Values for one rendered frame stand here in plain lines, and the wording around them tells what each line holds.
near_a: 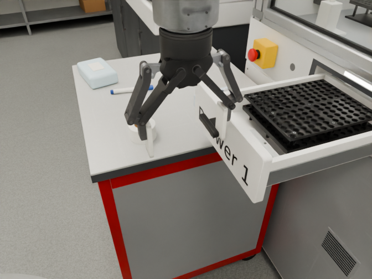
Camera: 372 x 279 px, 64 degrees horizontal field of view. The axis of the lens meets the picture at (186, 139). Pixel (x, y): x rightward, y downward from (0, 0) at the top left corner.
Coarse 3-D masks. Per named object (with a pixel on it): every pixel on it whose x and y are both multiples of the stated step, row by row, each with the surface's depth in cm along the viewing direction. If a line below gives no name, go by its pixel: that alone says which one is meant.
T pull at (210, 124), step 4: (200, 116) 60; (204, 116) 59; (200, 120) 60; (204, 120) 58; (208, 120) 58; (212, 120) 58; (204, 124) 58; (208, 124) 57; (212, 124) 57; (208, 128) 57; (212, 128) 56; (212, 132) 56; (216, 132) 55; (212, 136) 56; (216, 136) 55
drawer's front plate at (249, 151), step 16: (208, 96) 63; (208, 112) 65; (240, 128) 53; (224, 144) 61; (240, 144) 54; (256, 144) 50; (224, 160) 62; (240, 160) 55; (256, 160) 49; (240, 176) 57; (256, 176) 51; (256, 192) 52
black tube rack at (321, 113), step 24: (264, 96) 68; (288, 96) 68; (312, 96) 68; (336, 96) 69; (264, 120) 65; (288, 120) 60; (312, 120) 61; (336, 120) 61; (360, 120) 60; (288, 144) 59; (312, 144) 59
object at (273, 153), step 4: (252, 132) 66; (256, 132) 66; (256, 136) 65; (260, 136) 65; (260, 140) 64; (264, 140) 64; (264, 144) 62; (268, 144) 62; (268, 148) 61; (272, 148) 61; (272, 152) 61; (276, 152) 61; (272, 156) 60; (276, 156) 60
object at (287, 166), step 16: (288, 80) 75; (304, 80) 76; (336, 80) 75; (352, 96) 71; (240, 112) 74; (256, 128) 69; (272, 144) 64; (336, 144) 55; (352, 144) 57; (368, 144) 59; (272, 160) 52; (288, 160) 53; (304, 160) 54; (320, 160) 56; (336, 160) 58; (352, 160) 60; (272, 176) 53; (288, 176) 55
